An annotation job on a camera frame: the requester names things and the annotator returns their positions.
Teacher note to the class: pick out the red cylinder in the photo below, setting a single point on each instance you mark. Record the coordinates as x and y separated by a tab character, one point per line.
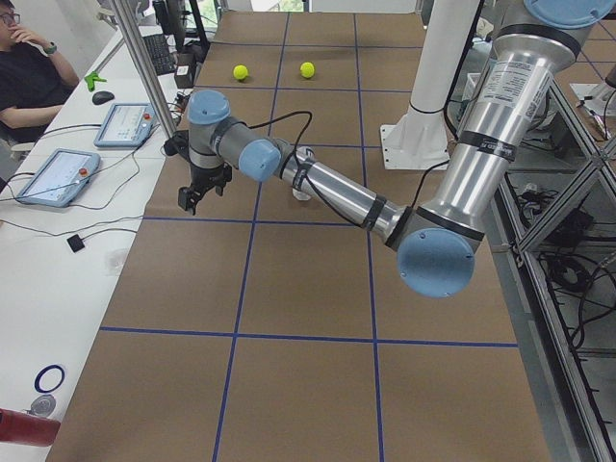
24	429

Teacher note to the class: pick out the person in black shirt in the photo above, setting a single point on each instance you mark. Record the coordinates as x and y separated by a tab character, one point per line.
36	79

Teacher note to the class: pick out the yellow tennis ball inner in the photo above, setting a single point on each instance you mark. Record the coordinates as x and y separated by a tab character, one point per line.
307	70

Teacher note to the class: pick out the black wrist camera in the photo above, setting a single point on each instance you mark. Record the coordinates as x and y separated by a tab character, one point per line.
178	143

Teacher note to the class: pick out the yellow tennis ball near edge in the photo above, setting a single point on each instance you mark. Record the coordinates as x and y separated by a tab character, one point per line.
240	72

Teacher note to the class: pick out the small black square device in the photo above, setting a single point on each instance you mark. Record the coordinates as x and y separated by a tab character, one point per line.
76	243

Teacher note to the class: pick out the upper blue teach pendant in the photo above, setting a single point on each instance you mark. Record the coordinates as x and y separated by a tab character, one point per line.
126	125

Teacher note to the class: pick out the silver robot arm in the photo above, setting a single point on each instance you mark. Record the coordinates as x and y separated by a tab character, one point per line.
435	242

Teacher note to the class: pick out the blue teach pendant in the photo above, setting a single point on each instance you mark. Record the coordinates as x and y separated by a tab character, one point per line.
126	125
60	179

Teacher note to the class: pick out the green plastic clamp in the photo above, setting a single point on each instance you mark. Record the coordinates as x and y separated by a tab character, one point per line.
92	79

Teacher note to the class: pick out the aluminium frame post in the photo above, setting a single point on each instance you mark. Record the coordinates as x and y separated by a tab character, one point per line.
155	87

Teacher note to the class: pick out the black computer mouse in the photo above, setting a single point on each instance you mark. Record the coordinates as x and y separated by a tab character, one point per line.
101	97

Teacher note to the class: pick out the black keyboard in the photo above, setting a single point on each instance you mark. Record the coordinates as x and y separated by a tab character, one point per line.
159	54

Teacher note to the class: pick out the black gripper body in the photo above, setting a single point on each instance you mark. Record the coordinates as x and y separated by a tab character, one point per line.
206	176

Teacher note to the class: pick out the white tennis ball can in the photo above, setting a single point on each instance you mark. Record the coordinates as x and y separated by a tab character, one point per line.
300	195

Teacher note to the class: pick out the lower blue teach pendant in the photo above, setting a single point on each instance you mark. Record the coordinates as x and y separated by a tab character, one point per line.
60	179

